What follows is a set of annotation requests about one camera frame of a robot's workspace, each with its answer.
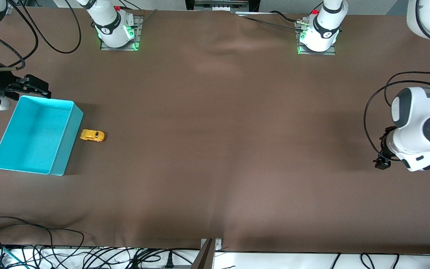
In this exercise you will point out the black power plug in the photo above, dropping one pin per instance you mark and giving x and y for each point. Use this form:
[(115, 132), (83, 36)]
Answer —
[(169, 261)]

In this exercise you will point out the black device with white strip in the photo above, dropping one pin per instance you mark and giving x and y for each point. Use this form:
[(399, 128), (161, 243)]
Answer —
[(222, 4)]

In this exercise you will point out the metal bracket with screws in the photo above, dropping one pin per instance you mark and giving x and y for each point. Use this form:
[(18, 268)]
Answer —
[(208, 256)]

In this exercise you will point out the yellow beetle toy car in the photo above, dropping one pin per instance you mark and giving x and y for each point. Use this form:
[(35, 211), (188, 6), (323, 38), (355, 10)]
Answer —
[(92, 135)]

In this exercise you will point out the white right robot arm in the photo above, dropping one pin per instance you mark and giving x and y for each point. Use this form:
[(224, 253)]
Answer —
[(110, 26)]

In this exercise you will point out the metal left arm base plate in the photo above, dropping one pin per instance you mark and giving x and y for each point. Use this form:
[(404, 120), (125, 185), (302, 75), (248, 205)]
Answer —
[(330, 51)]

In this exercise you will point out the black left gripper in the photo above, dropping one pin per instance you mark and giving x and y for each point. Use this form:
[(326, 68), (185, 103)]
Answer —
[(385, 146)]

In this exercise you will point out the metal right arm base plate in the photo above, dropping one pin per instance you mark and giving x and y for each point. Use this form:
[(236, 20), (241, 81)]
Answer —
[(137, 33)]

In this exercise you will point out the turquoise plastic bin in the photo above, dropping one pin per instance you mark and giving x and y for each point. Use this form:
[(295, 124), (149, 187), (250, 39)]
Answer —
[(32, 138)]

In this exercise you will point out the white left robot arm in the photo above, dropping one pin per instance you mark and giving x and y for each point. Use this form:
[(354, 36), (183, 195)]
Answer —
[(413, 112)]

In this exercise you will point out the brown table cloth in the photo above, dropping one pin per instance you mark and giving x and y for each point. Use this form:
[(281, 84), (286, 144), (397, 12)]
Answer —
[(215, 149)]

